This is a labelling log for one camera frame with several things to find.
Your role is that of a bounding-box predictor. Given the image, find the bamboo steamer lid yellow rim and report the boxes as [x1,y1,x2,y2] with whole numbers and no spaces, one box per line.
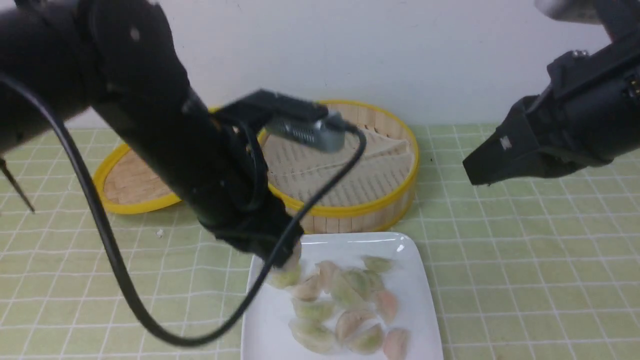
[93,143,181,215]

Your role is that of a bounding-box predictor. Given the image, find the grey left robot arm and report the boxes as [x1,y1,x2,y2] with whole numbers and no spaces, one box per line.
[1,0,293,260]

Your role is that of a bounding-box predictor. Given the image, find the pale dumpling left on plate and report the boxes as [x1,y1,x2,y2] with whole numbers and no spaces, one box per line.
[290,273,322,302]

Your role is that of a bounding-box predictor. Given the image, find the green dumpling plate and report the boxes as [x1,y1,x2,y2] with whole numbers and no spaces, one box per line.
[288,318,337,354]
[365,269,386,292]
[346,323,386,355]
[291,298,338,322]

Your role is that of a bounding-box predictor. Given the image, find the green dumpling bottom centre plate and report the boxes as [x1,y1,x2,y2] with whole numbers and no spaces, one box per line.
[346,323,386,355]

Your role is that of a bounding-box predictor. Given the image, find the pink dumpling bottom right plate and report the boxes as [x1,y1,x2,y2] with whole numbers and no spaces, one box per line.
[382,327,410,360]

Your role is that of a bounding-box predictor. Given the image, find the green dumpling upper middle plate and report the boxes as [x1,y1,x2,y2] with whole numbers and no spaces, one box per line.
[365,269,386,292]

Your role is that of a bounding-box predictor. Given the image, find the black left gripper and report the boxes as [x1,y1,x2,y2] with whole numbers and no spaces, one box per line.
[93,88,304,268]

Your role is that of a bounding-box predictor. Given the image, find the green dumpling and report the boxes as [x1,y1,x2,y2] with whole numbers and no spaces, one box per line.
[342,268,371,300]
[360,255,403,274]
[267,264,302,290]
[330,272,370,310]

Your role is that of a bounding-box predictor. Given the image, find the bamboo steamer basket yellow rim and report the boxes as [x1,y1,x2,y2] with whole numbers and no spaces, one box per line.
[257,99,419,234]

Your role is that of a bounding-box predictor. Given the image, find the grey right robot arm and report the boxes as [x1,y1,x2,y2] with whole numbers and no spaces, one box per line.
[462,0,640,186]

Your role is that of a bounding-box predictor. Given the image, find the green dumpling lower left plate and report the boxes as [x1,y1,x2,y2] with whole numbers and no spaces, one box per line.
[288,318,337,354]

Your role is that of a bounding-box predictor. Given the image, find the white dumpling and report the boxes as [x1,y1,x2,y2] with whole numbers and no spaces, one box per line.
[281,241,302,271]

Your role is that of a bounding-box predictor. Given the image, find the white square plate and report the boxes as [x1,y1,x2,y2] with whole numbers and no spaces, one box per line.
[240,232,444,360]

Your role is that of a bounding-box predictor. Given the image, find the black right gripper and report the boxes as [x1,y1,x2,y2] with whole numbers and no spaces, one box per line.
[462,33,639,186]

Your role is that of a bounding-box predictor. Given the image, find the green dumpling left middle plate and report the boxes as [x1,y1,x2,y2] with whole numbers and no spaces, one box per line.
[291,298,338,322]

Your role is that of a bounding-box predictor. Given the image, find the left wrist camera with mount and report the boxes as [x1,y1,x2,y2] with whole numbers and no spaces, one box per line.
[212,89,346,154]

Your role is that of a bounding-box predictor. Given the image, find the black left camera cable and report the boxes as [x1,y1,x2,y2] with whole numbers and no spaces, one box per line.
[0,72,368,349]

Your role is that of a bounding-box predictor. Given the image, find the pale pink dumpling upper plate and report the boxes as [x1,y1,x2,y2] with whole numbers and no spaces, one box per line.
[315,260,339,294]

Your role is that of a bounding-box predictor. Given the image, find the black cable tie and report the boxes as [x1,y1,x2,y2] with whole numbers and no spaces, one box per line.
[0,157,35,214]

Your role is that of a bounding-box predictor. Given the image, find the pink dumpling right of plate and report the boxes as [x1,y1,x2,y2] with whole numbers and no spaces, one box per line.
[372,289,399,326]

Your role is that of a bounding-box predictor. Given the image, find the white steamer liner paper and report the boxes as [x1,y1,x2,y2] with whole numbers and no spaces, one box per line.
[262,127,415,207]

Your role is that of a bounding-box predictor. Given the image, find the pink dumpling lower centre plate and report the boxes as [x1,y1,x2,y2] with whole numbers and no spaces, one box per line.
[334,309,376,344]

